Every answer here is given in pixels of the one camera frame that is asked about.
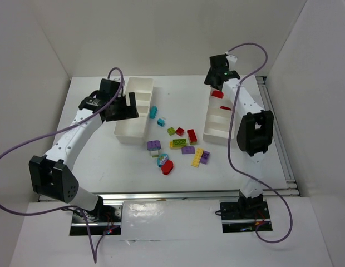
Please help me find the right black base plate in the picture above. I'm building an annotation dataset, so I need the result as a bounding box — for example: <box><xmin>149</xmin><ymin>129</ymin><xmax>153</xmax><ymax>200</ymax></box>
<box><xmin>215</xmin><ymin>201</ymin><xmax>273</xmax><ymax>233</ymax></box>

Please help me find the red slope lego brick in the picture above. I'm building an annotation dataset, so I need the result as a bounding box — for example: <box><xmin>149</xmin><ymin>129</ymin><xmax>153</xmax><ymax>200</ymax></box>
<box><xmin>211</xmin><ymin>90</ymin><xmax>224</xmax><ymax>99</ymax></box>

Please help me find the red studded lego brick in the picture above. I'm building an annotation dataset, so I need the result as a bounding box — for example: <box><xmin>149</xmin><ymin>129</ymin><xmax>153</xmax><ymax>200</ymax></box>
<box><xmin>219</xmin><ymin>106</ymin><xmax>231</xmax><ymax>111</ymax></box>

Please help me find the aluminium front rail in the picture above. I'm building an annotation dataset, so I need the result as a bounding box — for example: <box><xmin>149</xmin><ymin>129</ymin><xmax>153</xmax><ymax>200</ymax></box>
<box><xmin>38</xmin><ymin>188</ymin><xmax>301</xmax><ymax>202</ymax></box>

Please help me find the white divided container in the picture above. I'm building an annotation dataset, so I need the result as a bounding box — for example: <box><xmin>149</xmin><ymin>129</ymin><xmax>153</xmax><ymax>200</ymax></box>
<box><xmin>203</xmin><ymin>87</ymin><xmax>233</xmax><ymax>146</ymax></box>
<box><xmin>114</xmin><ymin>76</ymin><xmax>155</xmax><ymax>145</ymax></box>

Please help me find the small lime green lego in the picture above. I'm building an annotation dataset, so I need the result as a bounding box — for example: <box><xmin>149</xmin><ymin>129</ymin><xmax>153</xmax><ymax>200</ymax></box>
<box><xmin>167</xmin><ymin>127</ymin><xmax>175</xmax><ymax>136</ymax></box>

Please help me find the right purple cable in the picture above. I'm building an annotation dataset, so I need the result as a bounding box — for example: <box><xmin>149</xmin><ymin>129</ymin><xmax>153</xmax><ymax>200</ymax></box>
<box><xmin>225</xmin><ymin>42</ymin><xmax>293</xmax><ymax>244</ymax></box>

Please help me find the purple cable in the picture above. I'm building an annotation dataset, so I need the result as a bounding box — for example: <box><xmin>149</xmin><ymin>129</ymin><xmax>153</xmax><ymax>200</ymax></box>
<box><xmin>0</xmin><ymin>67</ymin><xmax>126</xmax><ymax>264</ymax></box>
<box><xmin>225</xmin><ymin>42</ymin><xmax>293</xmax><ymax>244</ymax></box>

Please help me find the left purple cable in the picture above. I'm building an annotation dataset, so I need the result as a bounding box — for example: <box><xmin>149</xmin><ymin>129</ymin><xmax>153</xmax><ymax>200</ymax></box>
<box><xmin>0</xmin><ymin>67</ymin><xmax>126</xmax><ymax>264</ymax></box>

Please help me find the aluminium rail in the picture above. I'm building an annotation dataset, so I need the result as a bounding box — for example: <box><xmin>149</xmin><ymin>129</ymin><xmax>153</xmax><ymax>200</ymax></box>
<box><xmin>38</xmin><ymin>188</ymin><xmax>301</xmax><ymax>202</ymax></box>
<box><xmin>256</xmin><ymin>76</ymin><xmax>298</xmax><ymax>191</ymax></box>

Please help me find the aluminium right side rail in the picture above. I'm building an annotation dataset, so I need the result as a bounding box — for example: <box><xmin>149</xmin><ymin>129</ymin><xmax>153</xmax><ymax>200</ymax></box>
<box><xmin>256</xmin><ymin>76</ymin><xmax>298</xmax><ymax>191</ymax></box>

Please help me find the yellow long lego plate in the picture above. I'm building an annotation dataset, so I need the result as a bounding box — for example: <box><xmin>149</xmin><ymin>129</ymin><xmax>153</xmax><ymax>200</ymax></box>
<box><xmin>191</xmin><ymin>148</ymin><xmax>204</xmax><ymax>167</ymax></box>

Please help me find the small red square lego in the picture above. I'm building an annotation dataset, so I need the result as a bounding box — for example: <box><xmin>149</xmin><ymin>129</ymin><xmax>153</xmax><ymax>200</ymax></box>
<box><xmin>175</xmin><ymin>127</ymin><xmax>185</xmax><ymax>136</ymax></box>

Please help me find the right white divided container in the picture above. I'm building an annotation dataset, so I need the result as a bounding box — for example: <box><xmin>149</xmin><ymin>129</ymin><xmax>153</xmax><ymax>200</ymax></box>
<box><xmin>203</xmin><ymin>87</ymin><xmax>233</xmax><ymax>146</ymax></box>

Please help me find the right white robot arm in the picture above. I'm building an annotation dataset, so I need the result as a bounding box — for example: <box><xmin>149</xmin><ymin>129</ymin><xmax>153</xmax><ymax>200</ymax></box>
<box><xmin>204</xmin><ymin>53</ymin><xmax>274</xmax><ymax>219</ymax></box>

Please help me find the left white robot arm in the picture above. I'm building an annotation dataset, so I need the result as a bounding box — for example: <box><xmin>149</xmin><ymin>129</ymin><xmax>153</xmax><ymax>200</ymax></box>
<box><xmin>29</xmin><ymin>78</ymin><xmax>139</xmax><ymax>221</ymax></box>

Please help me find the red oval lego piece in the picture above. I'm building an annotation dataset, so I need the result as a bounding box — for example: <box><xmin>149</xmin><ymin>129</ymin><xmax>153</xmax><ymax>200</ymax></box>
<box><xmin>161</xmin><ymin>160</ymin><xmax>174</xmax><ymax>175</ymax></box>

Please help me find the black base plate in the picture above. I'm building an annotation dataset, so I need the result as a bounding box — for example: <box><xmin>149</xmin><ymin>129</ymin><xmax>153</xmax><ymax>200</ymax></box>
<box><xmin>215</xmin><ymin>201</ymin><xmax>273</xmax><ymax>233</ymax></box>
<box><xmin>69</xmin><ymin>202</ymin><xmax>123</xmax><ymax>236</ymax></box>

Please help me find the small cyan lego brick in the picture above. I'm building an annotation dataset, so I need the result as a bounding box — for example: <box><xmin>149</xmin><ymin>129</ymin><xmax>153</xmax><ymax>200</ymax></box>
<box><xmin>157</xmin><ymin>118</ymin><xmax>165</xmax><ymax>127</ymax></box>

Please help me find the purple square lego brick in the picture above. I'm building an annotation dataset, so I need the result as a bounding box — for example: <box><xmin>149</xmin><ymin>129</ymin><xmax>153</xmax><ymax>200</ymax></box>
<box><xmin>200</xmin><ymin>151</ymin><xmax>210</xmax><ymax>165</ymax></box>

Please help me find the long cyan lego brick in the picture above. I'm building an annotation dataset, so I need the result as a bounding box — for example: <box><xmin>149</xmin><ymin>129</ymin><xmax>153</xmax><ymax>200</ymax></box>
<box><xmin>149</xmin><ymin>105</ymin><xmax>157</xmax><ymax>119</ymax></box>

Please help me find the cyan patterned lego piece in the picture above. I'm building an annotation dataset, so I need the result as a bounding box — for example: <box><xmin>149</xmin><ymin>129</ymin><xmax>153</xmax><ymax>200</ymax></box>
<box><xmin>156</xmin><ymin>153</ymin><xmax>169</xmax><ymax>167</ymax></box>

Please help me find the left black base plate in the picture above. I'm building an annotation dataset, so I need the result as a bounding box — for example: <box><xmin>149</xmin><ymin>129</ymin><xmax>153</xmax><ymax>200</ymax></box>
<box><xmin>69</xmin><ymin>202</ymin><xmax>123</xmax><ymax>236</ymax></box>

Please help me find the green lego on yellow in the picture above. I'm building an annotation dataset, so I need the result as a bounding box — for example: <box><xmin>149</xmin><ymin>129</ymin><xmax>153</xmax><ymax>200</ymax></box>
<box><xmin>169</xmin><ymin>139</ymin><xmax>188</xmax><ymax>149</ymax></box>

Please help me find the red tall lego brick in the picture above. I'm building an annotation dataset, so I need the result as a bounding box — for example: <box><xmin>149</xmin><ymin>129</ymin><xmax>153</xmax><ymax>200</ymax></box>
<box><xmin>187</xmin><ymin>129</ymin><xmax>198</xmax><ymax>145</ymax></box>

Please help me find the purple flat lego plate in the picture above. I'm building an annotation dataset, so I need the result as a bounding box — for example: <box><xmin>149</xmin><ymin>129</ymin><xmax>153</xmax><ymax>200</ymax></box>
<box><xmin>181</xmin><ymin>146</ymin><xmax>195</xmax><ymax>155</ymax></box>

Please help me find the purple rounded lego block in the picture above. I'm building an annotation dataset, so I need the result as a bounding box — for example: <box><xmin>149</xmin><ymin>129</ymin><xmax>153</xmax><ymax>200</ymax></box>
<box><xmin>146</xmin><ymin>140</ymin><xmax>161</xmax><ymax>157</ymax></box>

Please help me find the left white divided container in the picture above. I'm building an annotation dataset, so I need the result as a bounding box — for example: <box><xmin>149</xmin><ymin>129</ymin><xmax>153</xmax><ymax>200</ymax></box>
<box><xmin>114</xmin><ymin>76</ymin><xmax>155</xmax><ymax>145</ymax></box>

